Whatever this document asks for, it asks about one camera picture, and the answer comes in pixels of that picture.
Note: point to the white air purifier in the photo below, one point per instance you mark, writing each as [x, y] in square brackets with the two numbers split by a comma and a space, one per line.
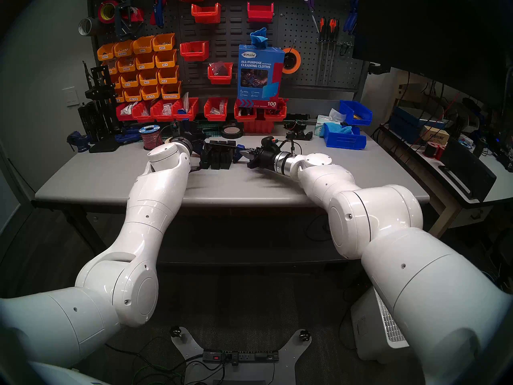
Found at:
[368, 332]

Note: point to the green cutting mat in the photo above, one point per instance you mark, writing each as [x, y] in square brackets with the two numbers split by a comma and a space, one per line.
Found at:
[210, 126]

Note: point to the orange plastic parts bin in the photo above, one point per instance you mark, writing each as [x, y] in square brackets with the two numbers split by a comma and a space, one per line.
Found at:
[171, 95]
[106, 55]
[123, 52]
[120, 98]
[163, 47]
[116, 84]
[112, 67]
[166, 63]
[148, 82]
[145, 65]
[150, 96]
[143, 49]
[168, 80]
[126, 68]
[132, 98]
[129, 84]

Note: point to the black laptop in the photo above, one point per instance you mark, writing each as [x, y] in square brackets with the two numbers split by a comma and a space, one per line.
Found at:
[469, 169]

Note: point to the white side desk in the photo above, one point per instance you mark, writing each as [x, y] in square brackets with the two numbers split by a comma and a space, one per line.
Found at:
[491, 187]

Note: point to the dark green C-clamp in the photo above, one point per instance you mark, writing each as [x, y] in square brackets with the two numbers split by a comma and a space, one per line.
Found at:
[125, 25]

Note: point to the blue rag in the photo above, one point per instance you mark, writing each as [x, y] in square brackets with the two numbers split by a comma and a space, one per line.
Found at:
[342, 129]

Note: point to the blue cleaning cloths box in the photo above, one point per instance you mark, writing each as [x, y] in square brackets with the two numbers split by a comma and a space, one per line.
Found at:
[260, 90]

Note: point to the blue crate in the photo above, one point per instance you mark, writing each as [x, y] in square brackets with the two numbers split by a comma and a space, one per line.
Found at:
[404, 123]

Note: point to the blue bench vise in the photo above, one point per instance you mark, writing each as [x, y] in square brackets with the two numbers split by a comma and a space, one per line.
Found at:
[79, 141]

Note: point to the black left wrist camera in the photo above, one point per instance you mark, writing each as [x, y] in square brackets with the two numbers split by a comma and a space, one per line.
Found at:
[187, 129]

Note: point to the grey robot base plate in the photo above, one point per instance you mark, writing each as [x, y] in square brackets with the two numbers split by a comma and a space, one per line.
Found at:
[284, 366]

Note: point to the black tape roll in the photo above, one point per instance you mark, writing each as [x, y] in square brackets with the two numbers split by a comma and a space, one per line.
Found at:
[232, 136]

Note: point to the black metal stand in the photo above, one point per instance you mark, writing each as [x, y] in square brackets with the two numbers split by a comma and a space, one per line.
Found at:
[98, 92]

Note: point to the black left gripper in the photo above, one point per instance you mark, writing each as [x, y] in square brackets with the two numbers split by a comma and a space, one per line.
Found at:
[199, 145]

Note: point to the red tape roll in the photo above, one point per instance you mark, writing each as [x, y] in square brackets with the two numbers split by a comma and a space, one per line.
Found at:
[100, 12]

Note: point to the blue bar clamp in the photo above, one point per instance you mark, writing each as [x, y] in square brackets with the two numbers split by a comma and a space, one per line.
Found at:
[239, 152]

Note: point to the blue plastic storage bin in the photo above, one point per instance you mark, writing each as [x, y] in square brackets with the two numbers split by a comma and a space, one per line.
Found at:
[352, 112]
[344, 142]

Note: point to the black power strip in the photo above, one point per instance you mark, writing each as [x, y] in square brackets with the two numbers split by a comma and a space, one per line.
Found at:
[244, 356]

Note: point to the small black plastic part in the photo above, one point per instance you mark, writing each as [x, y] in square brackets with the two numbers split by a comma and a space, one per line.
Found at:
[305, 136]

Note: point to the black monitor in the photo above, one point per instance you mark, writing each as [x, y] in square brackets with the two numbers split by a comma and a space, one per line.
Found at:
[433, 31]

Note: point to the black 3D printed piece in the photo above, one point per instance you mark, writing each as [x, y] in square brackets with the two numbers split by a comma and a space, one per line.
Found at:
[204, 159]
[226, 159]
[215, 159]

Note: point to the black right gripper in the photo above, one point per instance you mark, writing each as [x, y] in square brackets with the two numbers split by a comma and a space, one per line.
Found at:
[264, 159]

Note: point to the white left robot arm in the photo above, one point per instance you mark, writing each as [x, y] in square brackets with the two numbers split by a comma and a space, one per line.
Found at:
[152, 215]

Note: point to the orange tape roll on pegboard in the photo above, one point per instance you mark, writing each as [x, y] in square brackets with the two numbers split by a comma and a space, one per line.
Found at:
[291, 61]

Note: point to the white light switch plate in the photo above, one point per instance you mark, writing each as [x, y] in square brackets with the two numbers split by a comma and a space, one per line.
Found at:
[71, 96]

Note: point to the grey duct tape roll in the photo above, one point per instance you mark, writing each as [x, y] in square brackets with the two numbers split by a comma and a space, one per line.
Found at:
[94, 25]

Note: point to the blue microfiber cloth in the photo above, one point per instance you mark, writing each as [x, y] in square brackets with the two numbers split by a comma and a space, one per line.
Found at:
[259, 38]

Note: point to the black levelling knob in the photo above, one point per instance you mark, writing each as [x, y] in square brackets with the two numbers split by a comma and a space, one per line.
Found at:
[304, 334]
[175, 331]

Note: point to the dark grey pegboard panel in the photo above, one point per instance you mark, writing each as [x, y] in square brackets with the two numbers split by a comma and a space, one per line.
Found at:
[234, 35]

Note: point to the cardboard box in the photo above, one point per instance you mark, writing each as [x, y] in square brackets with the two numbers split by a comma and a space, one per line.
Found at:
[435, 135]

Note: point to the white tissue box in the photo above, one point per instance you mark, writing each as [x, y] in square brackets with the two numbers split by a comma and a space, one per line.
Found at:
[320, 126]

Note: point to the clear plastic parts bag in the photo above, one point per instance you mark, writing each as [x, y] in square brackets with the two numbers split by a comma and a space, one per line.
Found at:
[217, 69]
[127, 109]
[167, 109]

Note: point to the blue black quick clamp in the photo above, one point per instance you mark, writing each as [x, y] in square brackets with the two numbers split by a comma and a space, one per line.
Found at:
[128, 137]

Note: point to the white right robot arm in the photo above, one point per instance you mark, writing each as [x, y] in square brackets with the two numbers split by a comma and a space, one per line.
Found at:
[372, 219]

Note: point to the orange black screwdriver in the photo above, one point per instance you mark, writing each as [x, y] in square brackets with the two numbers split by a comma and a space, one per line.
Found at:
[336, 29]
[321, 27]
[330, 27]

